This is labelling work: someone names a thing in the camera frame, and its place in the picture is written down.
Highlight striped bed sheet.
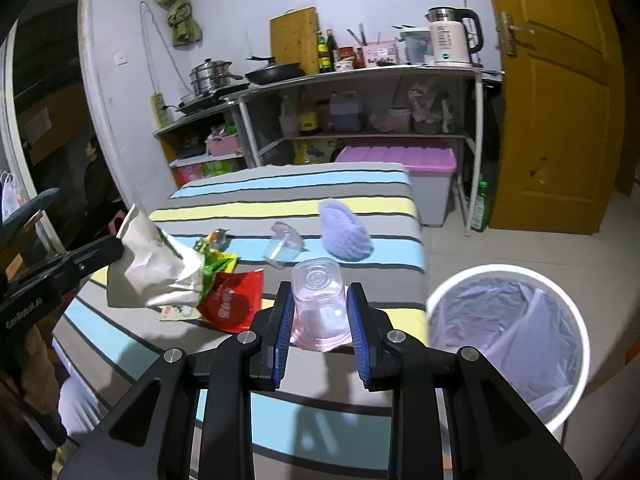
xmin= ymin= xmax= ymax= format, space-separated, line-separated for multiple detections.
xmin=52 ymin=162 xmax=429 ymax=480

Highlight white metal shelf unit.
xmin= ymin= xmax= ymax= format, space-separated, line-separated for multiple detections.
xmin=234 ymin=66 xmax=504 ymax=237

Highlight green snack packet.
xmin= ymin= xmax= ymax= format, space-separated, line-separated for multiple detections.
xmin=194 ymin=237 xmax=240 ymax=307

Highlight storage box with pink lid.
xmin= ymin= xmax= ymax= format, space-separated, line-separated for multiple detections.
xmin=334 ymin=146 xmax=459 ymax=227

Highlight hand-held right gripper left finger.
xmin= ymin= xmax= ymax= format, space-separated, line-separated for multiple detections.
xmin=57 ymin=281 xmax=297 ymax=480

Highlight white plastic bottle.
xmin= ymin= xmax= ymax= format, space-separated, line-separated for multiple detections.
xmin=278 ymin=95 xmax=300 ymax=137

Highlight white electric kettle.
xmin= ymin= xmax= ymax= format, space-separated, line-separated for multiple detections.
xmin=426 ymin=6 xmax=485 ymax=67

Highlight steel steamer pot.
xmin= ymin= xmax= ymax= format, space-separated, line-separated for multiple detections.
xmin=188 ymin=59 xmax=244 ymax=96

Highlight yellow power strip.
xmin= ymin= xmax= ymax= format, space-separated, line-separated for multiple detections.
xmin=150 ymin=92 xmax=169 ymax=129

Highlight green glass bottle on floor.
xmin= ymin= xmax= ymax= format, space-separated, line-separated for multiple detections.
xmin=470 ymin=180 xmax=494 ymax=233

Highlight crumpled plastic bags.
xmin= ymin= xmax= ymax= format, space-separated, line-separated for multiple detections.
xmin=407 ymin=80 xmax=451 ymax=126

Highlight green printed package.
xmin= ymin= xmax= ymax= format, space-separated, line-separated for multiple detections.
xmin=202 ymin=157 xmax=246 ymax=179

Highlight yellow label oil bottle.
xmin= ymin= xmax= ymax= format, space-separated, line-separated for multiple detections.
xmin=298 ymin=92 xmax=321 ymax=136

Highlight white paper bag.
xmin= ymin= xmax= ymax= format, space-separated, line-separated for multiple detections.
xmin=106 ymin=205 xmax=214 ymax=310

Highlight yellow wooden door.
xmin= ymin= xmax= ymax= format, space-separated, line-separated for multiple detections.
xmin=479 ymin=0 xmax=627 ymax=237

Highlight black frying pan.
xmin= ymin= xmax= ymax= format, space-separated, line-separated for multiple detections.
xmin=244 ymin=55 xmax=304 ymax=86

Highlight metal door lock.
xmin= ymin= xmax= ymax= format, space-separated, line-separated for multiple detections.
xmin=496 ymin=11 xmax=535 ymax=56

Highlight large jug of dark liquid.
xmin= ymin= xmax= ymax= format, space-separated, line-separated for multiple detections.
xmin=329 ymin=91 xmax=364 ymax=134

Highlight translucent bin liner bag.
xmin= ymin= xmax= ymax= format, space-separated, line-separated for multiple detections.
xmin=430 ymin=275 xmax=583 ymax=411

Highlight pink plastic basket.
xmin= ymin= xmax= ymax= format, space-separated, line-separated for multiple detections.
xmin=205 ymin=132 xmax=242 ymax=157

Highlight pink plastic stool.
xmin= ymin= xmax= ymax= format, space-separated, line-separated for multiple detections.
xmin=107 ymin=206 xmax=130 ymax=235

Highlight green hanging cloth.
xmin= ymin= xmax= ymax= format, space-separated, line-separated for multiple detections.
xmin=149 ymin=0 xmax=204 ymax=46

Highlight purple foam fruit net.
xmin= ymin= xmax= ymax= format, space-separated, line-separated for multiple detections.
xmin=319 ymin=199 xmax=375 ymax=261

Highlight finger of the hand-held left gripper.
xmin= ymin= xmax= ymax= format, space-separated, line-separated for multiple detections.
xmin=62 ymin=236 xmax=125 ymax=284

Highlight pink plastic bowl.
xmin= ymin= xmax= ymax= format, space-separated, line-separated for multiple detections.
xmin=385 ymin=105 xmax=414 ymax=134

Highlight small printed paper card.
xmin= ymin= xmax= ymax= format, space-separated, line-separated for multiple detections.
xmin=160 ymin=305 xmax=202 ymax=322

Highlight red snack packet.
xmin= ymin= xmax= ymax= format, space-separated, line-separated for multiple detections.
xmin=196 ymin=268 xmax=265 ymax=332

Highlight wooden cutting board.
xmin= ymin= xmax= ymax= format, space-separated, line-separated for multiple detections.
xmin=270 ymin=7 xmax=321 ymax=76

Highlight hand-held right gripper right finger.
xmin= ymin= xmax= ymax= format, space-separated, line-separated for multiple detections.
xmin=347 ymin=281 xmax=584 ymax=480

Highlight pink printed package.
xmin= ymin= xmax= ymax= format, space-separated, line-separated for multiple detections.
xmin=172 ymin=165 xmax=204 ymax=186

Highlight clear lidded plastic cup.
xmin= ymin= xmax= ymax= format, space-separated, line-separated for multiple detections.
xmin=262 ymin=221 xmax=305 ymax=269

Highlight clear plastic jug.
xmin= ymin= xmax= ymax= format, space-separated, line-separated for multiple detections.
xmin=399 ymin=26 xmax=435 ymax=65

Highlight pink utensil holder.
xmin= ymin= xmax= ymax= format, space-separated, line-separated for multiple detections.
xmin=361 ymin=42 xmax=399 ymax=69

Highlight black induction cooker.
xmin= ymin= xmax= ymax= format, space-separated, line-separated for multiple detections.
xmin=175 ymin=92 xmax=237 ymax=114

